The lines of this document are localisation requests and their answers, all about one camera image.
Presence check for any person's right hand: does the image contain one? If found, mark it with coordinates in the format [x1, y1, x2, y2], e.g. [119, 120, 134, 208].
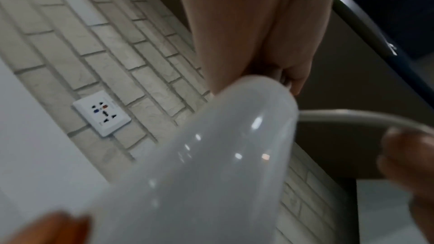
[168, 0, 337, 97]

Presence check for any person's left hand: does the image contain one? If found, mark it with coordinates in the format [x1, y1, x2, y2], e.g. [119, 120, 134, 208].
[0, 126, 434, 244]

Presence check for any white translucent plastic jug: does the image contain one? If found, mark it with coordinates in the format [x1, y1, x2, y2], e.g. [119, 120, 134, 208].
[89, 74, 434, 244]

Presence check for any white wall socket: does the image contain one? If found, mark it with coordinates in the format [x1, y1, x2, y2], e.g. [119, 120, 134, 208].
[71, 90, 132, 138]

